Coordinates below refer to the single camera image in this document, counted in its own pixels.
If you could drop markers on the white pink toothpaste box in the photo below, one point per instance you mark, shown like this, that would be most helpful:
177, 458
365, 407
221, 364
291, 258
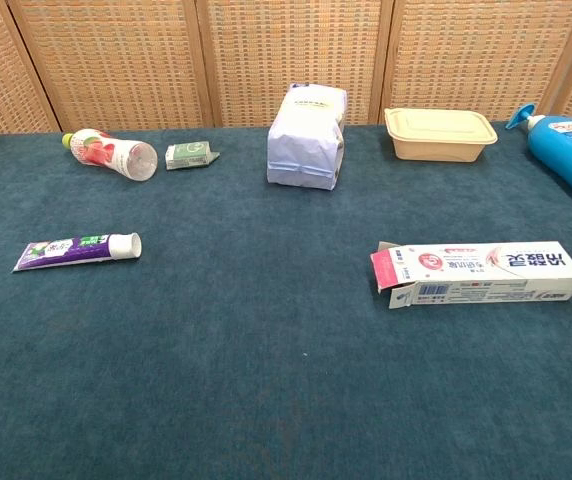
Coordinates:
491, 270

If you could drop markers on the purple toothpaste tube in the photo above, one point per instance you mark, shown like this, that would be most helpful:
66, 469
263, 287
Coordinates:
66, 250

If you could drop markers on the white paper bag package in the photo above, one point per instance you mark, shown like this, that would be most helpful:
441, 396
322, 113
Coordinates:
301, 145

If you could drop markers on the teal table mat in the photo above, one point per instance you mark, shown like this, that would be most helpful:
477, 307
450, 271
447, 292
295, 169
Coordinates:
266, 350

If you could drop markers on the small green carton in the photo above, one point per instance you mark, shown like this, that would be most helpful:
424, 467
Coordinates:
186, 154

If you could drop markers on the beige lidded food container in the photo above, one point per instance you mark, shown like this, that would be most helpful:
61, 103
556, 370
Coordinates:
436, 135

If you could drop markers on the plastic bottle pink label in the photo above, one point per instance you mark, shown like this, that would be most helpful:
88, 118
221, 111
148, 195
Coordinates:
106, 150

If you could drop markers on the woven bamboo folding screen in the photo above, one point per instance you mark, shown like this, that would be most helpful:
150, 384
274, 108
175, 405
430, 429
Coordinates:
116, 60

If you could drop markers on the blue pump lotion bottle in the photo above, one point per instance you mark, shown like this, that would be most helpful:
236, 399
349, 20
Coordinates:
571, 145

